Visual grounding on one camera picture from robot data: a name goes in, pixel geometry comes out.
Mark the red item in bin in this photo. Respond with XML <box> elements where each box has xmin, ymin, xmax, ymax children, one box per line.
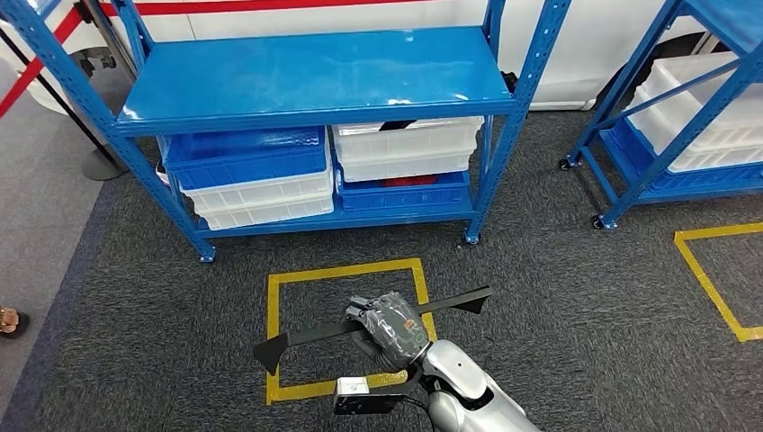
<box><xmin>381</xmin><ymin>174</ymin><xmax>439</xmax><ymax>188</ymax></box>

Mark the blue shelf rack with casters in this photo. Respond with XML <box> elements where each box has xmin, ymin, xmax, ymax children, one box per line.
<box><xmin>557</xmin><ymin>0</ymin><xmax>763</xmax><ymax>232</ymax></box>

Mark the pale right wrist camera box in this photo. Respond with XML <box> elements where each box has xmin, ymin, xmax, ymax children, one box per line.
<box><xmin>333</xmin><ymin>376</ymin><xmax>372</xmax><ymax>400</ymax></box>

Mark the red barrier belt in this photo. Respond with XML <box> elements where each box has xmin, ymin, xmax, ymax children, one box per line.
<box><xmin>98</xmin><ymin>0</ymin><xmax>430</xmax><ymax>18</ymax></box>
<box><xmin>0</xmin><ymin>6</ymin><xmax>85</xmax><ymax>121</ymax></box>

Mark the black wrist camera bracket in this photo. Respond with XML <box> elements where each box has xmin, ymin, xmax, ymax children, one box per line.
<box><xmin>332</xmin><ymin>364</ymin><xmax>426</xmax><ymax>417</ymax></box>

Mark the blue metal shelf rack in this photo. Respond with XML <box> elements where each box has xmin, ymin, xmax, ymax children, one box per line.
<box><xmin>0</xmin><ymin>0</ymin><xmax>573</xmax><ymax>264</ymax></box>

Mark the black plastic plate bracket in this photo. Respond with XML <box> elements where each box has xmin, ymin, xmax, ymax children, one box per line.
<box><xmin>252</xmin><ymin>285</ymin><xmax>495</xmax><ymax>378</ymax></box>

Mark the white car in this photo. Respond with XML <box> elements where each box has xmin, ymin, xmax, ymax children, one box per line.
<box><xmin>23</xmin><ymin>0</ymin><xmax>725</xmax><ymax>114</ymax></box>

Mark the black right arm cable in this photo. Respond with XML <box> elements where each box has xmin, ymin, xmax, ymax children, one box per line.
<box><xmin>399</xmin><ymin>396</ymin><xmax>439</xmax><ymax>432</ymax></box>

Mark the yellow floor tape square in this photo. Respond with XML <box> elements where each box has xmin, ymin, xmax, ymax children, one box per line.
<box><xmin>265</xmin><ymin>257</ymin><xmax>439</xmax><ymax>407</ymax></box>
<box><xmin>673</xmin><ymin>221</ymin><xmax>763</xmax><ymax>344</ymax></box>

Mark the black stanchion with round base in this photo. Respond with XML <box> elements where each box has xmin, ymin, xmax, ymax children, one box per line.
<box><xmin>0</xmin><ymin>26</ymin><xmax>130</xmax><ymax>182</ymax></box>

